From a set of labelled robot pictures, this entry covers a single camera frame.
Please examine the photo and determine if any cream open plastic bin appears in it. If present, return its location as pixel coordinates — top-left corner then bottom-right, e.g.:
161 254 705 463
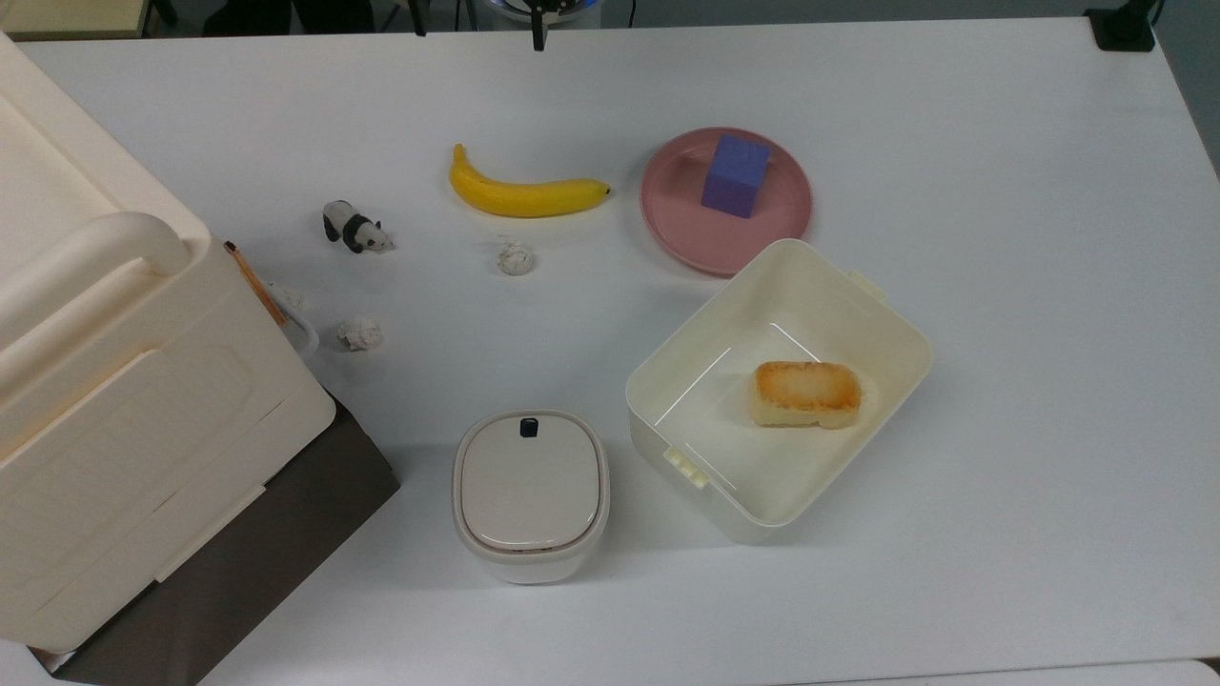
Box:
625 238 934 546

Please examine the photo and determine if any yellow banana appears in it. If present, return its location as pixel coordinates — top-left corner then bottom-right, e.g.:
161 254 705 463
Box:
449 144 612 219

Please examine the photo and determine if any pink plate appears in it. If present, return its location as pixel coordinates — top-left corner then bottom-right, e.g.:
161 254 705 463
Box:
640 127 814 278

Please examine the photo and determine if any purple cube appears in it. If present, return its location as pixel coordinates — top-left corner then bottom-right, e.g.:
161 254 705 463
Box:
701 133 772 220

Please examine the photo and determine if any panda toy figure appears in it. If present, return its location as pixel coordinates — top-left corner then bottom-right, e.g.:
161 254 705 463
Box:
322 200 395 254

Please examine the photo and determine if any toasted bread piece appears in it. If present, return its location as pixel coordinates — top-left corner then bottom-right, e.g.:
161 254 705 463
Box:
749 360 863 430

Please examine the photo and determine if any small cream lidded trash can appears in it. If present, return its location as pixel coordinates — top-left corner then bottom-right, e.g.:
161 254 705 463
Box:
452 410 611 585

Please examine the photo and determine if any yellow wooden desk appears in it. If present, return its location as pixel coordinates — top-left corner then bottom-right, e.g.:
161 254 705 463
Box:
0 0 153 41

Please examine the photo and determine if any dark brown wooden cabinet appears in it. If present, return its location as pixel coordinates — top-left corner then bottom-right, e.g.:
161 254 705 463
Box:
29 391 401 686

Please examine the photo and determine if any copper handle of storage box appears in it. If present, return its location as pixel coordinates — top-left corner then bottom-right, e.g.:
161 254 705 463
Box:
224 242 287 327

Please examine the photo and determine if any cream storage box with handles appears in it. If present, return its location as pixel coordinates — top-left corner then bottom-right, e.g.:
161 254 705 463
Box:
0 33 337 654

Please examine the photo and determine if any black table clamp mount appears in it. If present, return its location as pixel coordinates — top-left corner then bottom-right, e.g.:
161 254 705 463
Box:
1085 0 1166 53

